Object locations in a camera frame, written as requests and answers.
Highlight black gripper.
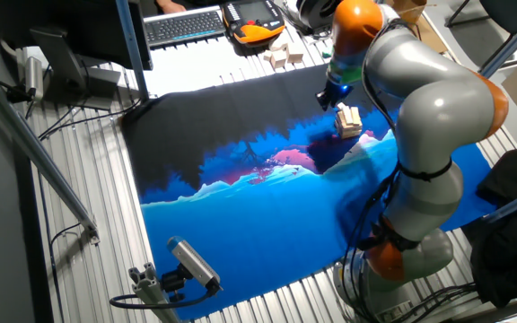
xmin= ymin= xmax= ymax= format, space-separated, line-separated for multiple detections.
xmin=315 ymin=80 xmax=355 ymax=112

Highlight wooden jenga block tower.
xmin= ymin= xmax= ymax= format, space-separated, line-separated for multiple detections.
xmin=334 ymin=101 xmax=364 ymax=140

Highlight person's bare hand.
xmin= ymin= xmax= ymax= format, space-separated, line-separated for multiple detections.
xmin=154 ymin=0 xmax=188 ymax=14

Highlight black round reel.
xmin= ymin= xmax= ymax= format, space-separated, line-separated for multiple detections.
xmin=296 ymin=0 xmax=343 ymax=35

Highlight orange black teach pendant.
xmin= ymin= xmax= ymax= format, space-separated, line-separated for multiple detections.
xmin=221 ymin=0 xmax=287 ymax=47

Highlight brown cardboard box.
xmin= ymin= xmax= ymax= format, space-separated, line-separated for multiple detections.
xmin=386 ymin=0 xmax=449 ymax=56

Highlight blue landscape print mat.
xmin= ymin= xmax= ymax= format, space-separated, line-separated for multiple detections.
xmin=120 ymin=63 xmax=497 ymax=320

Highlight black computer keyboard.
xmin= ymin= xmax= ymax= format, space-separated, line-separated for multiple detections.
xmin=143 ymin=4 xmax=226 ymax=49

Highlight black office chair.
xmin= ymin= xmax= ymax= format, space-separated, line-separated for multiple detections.
xmin=444 ymin=0 xmax=517 ymax=73

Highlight black cloth bag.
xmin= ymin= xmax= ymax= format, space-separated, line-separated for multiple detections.
xmin=460 ymin=148 xmax=517 ymax=310

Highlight silver aluminium profile stub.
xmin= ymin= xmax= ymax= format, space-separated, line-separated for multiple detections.
xmin=127 ymin=262 xmax=183 ymax=323

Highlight black monitor stand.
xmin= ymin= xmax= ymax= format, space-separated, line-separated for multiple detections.
xmin=29 ymin=26 xmax=123 ymax=111

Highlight dark metal bar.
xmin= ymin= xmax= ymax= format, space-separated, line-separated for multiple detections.
xmin=446 ymin=293 xmax=517 ymax=323

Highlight black computer monitor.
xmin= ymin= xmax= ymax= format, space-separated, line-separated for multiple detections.
xmin=0 ymin=0 xmax=154 ymax=71

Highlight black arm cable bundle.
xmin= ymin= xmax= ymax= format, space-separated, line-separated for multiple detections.
xmin=341 ymin=17 xmax=421 ymax=323

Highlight black monitor cables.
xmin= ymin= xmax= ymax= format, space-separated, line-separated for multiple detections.
xmin=38 ymin=96 xmax=144 ymax=141

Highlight silver camera with blue end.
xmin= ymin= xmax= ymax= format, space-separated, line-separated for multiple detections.
xmin=166 ymin=235 xmax=224 ymax=293

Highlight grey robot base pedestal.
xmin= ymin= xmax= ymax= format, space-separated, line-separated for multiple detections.
xmin=332 ymin=258 xmax=421 ymax=323

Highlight black floor cables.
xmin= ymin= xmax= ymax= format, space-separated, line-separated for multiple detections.
xmin=392 ymin=281 xmax=479 ymax=323

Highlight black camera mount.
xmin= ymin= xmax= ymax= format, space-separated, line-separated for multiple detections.
xmin=159 ymin=263 xmax=197 ymax=302

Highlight black camera cable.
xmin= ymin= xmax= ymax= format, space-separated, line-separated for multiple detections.
xmin=109 ymin=286 xmax=218 ymax=310

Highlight grey metal frame beam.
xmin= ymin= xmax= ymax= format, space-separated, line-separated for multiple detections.
xmin=0 ymin=66 xmax=101 ymax=245

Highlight small silver camera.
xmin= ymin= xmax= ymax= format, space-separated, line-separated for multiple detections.
xmin=23 ymin=56 xmax=46 ymax=102

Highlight black plug with cable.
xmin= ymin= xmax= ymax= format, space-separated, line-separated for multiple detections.
xmin=0 ymin=65 xmax=34 ymax=104

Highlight thin black cable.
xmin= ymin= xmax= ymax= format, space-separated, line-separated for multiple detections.
xmin=48 ymin=222 xmax=83 ymax=323

